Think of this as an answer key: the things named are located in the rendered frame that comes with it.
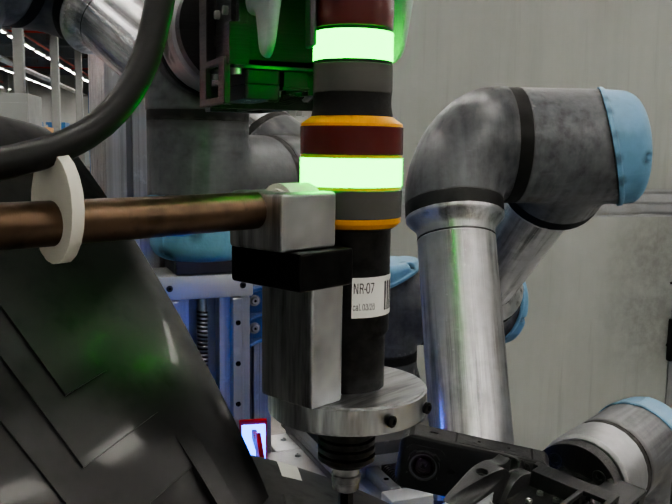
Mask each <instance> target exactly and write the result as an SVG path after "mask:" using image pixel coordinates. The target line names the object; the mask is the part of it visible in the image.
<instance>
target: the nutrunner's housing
mask: <svg viewBox="0 0 672 504"><path fill-rule="evenodd" d="M391 229H392V228H389V229H378V230H336V229H335V246H343V247H349V248H351V249H352V250H353V264H352V283H351V284H349V285H344V286H343V303H342V366H341V394H363V393H370V392H374V391H377V390H379V389H381V388H382V387H383V386H384V355H385V333H386V332H387V331H388V329H389V312H390V276H391V272H390V246H391ZM318 459H319V460H320V461H321V462H322V463H324V464H326V465H327V466H328V467H330V468H332V469H335V470H341V471H353V470H359V469H362V468H364V467H365V466H366V465H369V464H371V463H372V462H373V461H374V460H375V436H366V437H337V436H325V435H318Z"/></svg>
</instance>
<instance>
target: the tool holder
mask: <svg viewBox="0 0 672 504"><path fill-rule="evenodd" d="M243 192H259V194H261V196H262V197H263V199H264V201H265V203H266V207H267V216H266V220H265V222H264V224H263V225H262V226H261V227H260V228H258V229H249V230H237V231H230V243H231V245H232V279H233V280H235V281H239V282H244V283H250V284H255V285H260V286H262V392H263V394H265V395H268V411H269V413H270V415H271V416H272V417H273V418H274V419H276V420H277V421H278V422H280V423H281V424H283V425H285V426H288V427H290V428H292V429H296V430H299V431H303V432H307V433H312V434H318V435H325V436H337V437H366V436H378V435H384V434H390V433H394V432H398V431H402V430H405V429H408V428H410V427H412V426H414V425H416V424H417V423H418V422H420V421H421V420H422V419H423V418H424V417H425V415H426V414H429V413H430V412H431V409H432V405H431V403H429V402H427V386H426V385H425V383H424V382H423V381H422V380H421V379H420V378H418V377H417V376H415V375H413V374H411V373H408V372H406V371H403V370H399V369H396V368H391V367H387V366H384V386H383V387H382V388H381V389H379V390H377V391H374V392H370V393H363V394H341V366H342V303H343V286H344V285H349V284H351V283H352V264H353V250H352V249H351V248H349V247H343V246H335V210H336V195H335V193H334V192H332V191H301V192H278V191H268V190H266V189H254V190H234V191H232V192H231V193H243Z"/></svg>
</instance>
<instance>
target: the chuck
mask: <svg viewBox="0 0 672 504"><path fill-rule="evenodd" d="M331 481H332V482H333V483H332V487H333V489H334V490H335V491H337V492H339V493H343V494H350V493H354V492H355V491H357V490H358V489H359V482H360V481H361V472H360V471H359V470H353V471H341V470H335V469H333V470H332V471H331Z"/></svg>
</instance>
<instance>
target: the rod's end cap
mask: <svg viewBox="0 0 672 504"><path fill-rule="evenodd" d="M266 190H268V191H278V192H301V191H319V190H318V189H317V187H316V186H314V185H313V184H311V183H307V182H304V183H276V184H272V185H270V186H269V187H268V188H267V189H266Z"/></svg>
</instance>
